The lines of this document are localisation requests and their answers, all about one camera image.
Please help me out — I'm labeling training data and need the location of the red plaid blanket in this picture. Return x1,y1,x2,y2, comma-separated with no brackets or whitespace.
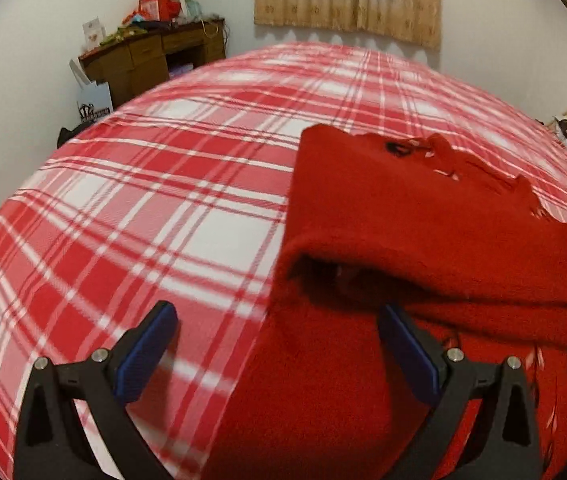
0,42,567,480

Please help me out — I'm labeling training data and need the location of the brown wooden desk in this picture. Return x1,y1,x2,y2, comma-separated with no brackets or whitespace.
79,19,227,108

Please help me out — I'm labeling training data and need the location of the dark object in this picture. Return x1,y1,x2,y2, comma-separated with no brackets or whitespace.
57,126,86,150

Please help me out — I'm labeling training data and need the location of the pale blue bag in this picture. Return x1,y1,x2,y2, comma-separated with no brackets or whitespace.
182,0,205,24

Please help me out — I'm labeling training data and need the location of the colourful cloth pile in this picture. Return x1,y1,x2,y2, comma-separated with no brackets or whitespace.
100,24,148,47

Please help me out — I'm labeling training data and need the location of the white paper bag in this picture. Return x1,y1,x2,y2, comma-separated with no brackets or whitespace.
69,57,114,123

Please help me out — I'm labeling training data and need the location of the beige patterned curtain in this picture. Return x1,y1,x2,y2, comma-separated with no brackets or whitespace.
254,0,441,50

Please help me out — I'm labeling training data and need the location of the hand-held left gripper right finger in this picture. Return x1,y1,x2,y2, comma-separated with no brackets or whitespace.
377,302,547,480

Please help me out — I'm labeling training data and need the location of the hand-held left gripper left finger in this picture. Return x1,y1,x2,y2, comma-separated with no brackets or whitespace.
13,300,179,480

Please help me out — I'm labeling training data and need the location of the white card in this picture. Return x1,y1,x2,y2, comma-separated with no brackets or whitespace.
82,19,106,53

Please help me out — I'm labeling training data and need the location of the red gift bag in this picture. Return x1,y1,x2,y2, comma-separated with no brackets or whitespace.
136,0,184,23

